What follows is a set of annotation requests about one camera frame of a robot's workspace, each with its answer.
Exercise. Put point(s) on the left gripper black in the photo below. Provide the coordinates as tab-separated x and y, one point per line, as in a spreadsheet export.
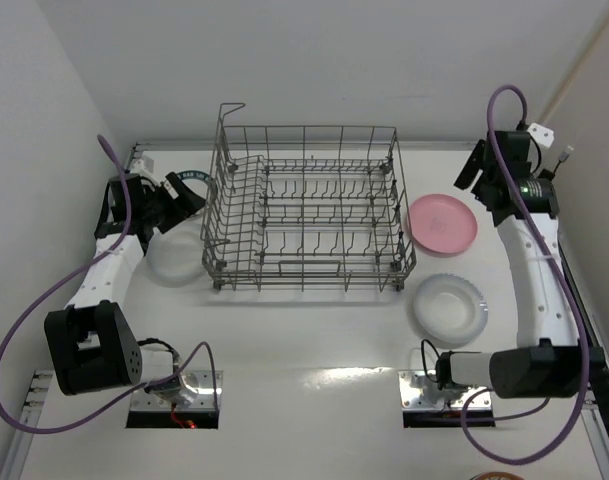
173	204

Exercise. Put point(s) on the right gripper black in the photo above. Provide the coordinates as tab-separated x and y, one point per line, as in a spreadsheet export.
482	167

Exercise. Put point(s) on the pink plastic plate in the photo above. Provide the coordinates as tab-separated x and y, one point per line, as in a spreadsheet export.
442	224

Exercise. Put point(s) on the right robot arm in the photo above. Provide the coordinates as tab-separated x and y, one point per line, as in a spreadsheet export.
552	357

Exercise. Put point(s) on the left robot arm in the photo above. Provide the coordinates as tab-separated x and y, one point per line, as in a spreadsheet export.
91	344

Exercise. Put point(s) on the green rimmed printed plate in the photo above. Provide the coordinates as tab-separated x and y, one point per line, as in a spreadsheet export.
190	176

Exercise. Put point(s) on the brown round object bottom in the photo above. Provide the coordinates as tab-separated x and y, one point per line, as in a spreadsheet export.
496	475

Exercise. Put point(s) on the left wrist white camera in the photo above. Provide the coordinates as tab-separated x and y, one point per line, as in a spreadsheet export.
143	166

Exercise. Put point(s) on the wrist white camera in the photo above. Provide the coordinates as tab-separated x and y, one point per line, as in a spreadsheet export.
143	166
543	136

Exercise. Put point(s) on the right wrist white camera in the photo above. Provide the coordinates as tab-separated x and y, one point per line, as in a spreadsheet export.
543	136

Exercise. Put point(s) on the grey wire dish rack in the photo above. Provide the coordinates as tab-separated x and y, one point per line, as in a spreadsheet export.
306	205

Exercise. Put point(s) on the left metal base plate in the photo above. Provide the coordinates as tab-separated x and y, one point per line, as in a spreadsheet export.
194	391

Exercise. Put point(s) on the metal base plate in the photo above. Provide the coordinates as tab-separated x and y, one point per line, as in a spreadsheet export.
420	395
194	391

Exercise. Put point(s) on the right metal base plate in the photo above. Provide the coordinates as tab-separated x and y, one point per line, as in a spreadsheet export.
420	395

